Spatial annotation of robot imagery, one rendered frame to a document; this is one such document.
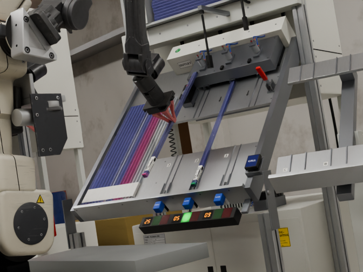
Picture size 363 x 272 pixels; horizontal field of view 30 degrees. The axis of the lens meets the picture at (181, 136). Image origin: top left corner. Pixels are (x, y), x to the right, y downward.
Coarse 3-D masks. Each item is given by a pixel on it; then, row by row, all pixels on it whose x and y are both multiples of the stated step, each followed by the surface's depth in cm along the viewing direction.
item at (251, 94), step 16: (160, 80) 268; (176, 80) 262; (240, 80) 239; (256, 80) 233; (176, 96) 253; (208, 96) 242; (224, 96) 237; (240, 96) 231; (256, 96) 227; (272, 96) 222; (192, 112) 239; (208, 112) 234; (224, 112) 230
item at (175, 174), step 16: (240, 144) 212; (256, 144) 208; (160, 160) 228; (176, 160) 223; (192, 160) 218; (208, 160) 214; (224, 160) 210; (240, 160) 206; (160, 176) 221; (176, 176) 217; (192, 176) 212; (208, 176) 208; (224, 176) 204; (240, 176) 200; (144, 192) 219; (160, 192) 213
